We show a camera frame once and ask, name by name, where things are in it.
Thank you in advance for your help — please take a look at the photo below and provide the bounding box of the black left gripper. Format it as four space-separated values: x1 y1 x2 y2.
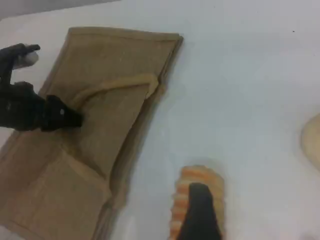
0 81 83 133

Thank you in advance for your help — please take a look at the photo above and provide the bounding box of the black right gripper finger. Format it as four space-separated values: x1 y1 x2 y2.
178 183 223 240

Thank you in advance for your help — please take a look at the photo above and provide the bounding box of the brown burlap tote bag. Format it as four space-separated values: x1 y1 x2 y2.
0 26 185 240

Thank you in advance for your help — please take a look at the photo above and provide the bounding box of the pale round egg yolk pastry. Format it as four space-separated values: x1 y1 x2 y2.
299 115 320 173

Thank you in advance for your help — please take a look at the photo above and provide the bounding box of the orange striped bread roll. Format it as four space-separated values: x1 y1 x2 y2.
169 164 226 240

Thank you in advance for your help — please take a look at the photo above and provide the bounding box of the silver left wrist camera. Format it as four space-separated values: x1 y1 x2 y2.
13 51 40 68

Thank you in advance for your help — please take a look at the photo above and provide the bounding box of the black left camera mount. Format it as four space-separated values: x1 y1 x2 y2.
0 43 41 83

